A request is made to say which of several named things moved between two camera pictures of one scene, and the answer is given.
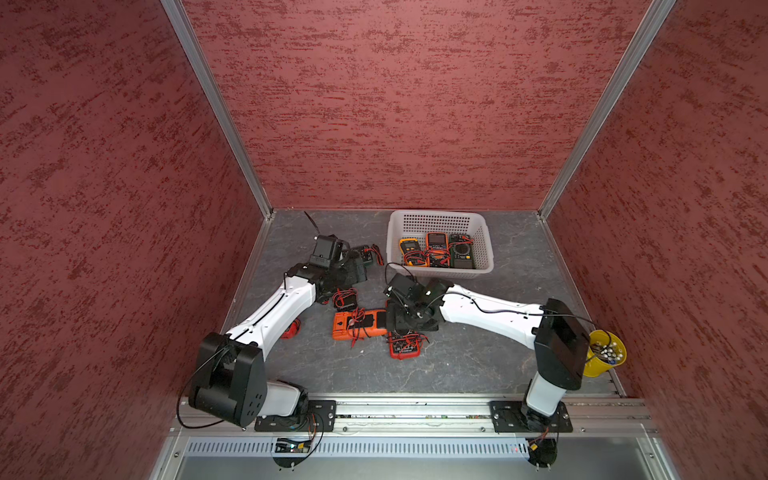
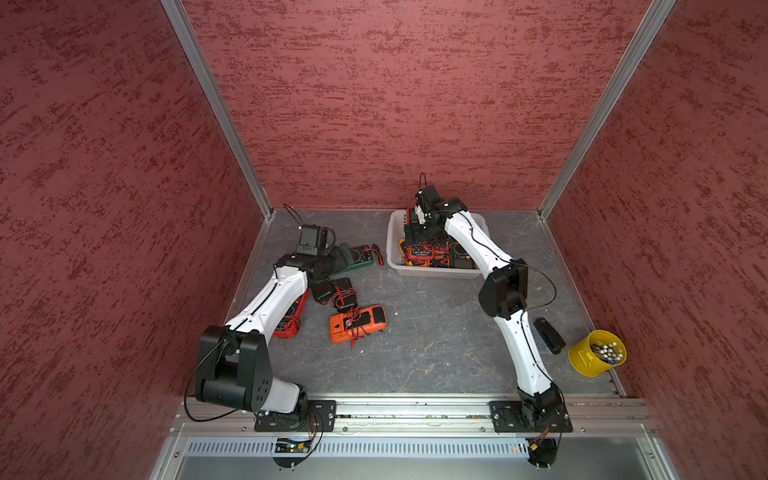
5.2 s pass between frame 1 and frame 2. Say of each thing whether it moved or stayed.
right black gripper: moved
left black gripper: moved
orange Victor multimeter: stayed
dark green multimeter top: stayed
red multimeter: moved
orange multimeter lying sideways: stayed
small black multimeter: stayed
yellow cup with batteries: stayed
